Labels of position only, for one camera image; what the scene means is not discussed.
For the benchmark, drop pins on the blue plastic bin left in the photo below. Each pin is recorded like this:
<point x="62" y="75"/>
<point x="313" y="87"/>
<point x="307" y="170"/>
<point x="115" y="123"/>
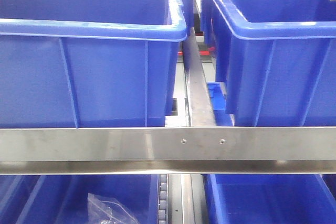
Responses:
<point x="88" y="63"/>

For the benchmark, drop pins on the stainless steel shelf frame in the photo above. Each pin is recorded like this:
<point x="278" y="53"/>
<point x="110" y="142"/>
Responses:
<point x="188" y="147"/>

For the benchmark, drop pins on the blue lower right bin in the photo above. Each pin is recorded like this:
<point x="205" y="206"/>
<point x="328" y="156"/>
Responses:
<point x="268" y="199"/>

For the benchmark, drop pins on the blue lower left bin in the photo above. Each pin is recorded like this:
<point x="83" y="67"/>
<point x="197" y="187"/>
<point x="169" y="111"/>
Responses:
<point x="63" y="198"/>

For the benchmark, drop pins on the blue plastic bin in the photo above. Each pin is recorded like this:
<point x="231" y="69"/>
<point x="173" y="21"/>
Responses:
<point x="276" y="59"/>
<point x="88" y="63"/>

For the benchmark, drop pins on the blue plastic bin right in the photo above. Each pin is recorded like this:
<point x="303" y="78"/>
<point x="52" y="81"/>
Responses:
<point x="276" y="59"/>

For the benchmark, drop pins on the clear plastic bag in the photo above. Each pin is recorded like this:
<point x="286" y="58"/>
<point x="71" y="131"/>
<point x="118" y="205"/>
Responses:
<point x="108" y="210"/>

